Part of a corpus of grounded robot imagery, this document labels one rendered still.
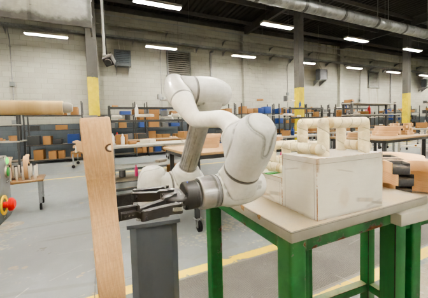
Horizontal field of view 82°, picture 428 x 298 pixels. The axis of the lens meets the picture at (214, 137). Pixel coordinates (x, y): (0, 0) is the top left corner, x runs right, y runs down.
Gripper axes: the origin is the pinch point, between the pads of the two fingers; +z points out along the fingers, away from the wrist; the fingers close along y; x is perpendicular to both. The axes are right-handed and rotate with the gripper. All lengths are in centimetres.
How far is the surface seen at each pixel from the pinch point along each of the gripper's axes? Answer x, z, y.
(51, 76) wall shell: 71, 150, 1128
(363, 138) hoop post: 14, -70, -12
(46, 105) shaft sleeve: 23.6, 12.7, 7.2
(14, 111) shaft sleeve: 22.3, 18.5, 7.4
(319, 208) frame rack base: -3, -50, -15
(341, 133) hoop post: 14, -71, -4
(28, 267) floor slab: -128, 64, 183
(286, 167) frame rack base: 4, -50, -1
